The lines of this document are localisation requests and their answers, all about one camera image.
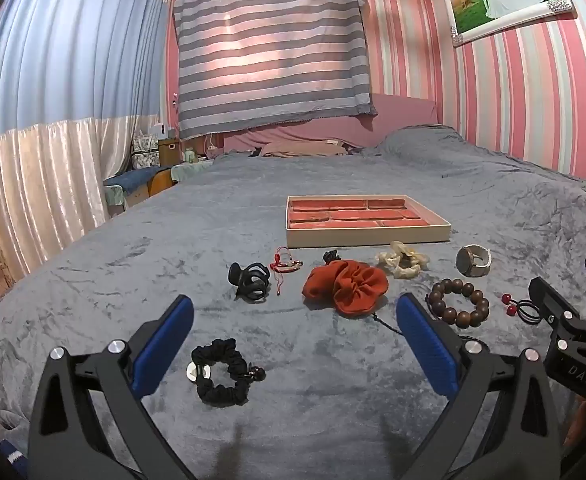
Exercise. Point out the brown cardboard box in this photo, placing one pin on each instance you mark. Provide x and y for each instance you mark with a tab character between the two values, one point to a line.
168	152

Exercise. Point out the rust red scrunchie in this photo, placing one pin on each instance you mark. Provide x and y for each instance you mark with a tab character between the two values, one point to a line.
348	285

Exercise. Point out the pink covered headboard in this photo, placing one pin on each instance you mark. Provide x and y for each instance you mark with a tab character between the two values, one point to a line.
403	110

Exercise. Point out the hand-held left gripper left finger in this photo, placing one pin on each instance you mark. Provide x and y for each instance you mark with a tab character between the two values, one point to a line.
165	340

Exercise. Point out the black hair claw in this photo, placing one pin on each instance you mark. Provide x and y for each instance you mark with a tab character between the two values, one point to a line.
250	280

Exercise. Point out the grey plush blanket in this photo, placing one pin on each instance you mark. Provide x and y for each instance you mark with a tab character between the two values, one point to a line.
223	210

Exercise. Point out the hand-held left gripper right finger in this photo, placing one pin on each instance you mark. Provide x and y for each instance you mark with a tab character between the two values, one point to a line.
425	345

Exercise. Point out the cream tray with brick lining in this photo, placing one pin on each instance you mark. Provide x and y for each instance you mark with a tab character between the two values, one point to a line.
368	220

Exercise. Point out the blue and white curtain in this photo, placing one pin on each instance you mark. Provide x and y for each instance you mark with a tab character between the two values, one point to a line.
58	110

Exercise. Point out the dark tassel with brown bead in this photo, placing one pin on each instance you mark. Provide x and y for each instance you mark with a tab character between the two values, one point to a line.
332	256

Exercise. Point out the cream satin scrunchie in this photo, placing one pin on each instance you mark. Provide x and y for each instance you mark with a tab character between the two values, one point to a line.
403	265

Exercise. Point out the blue folded cloth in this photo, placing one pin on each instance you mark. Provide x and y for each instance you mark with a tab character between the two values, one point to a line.
133	180

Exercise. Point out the patterned storage box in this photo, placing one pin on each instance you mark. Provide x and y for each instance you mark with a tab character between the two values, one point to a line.
145	152

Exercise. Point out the pale green cloth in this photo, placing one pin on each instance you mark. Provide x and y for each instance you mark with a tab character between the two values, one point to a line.
190	170

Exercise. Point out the black scrunchie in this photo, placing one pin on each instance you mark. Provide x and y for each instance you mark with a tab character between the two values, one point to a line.
213	390

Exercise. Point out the white small appliance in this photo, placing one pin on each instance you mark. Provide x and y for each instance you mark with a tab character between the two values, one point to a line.
159	131

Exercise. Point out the grey striped hanging cloth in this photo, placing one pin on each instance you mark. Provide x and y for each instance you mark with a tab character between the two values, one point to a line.
273	50

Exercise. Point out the wooden chair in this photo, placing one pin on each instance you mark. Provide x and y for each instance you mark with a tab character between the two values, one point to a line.
160	185

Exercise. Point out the tan pillow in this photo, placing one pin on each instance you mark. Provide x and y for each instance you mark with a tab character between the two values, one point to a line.
303	148

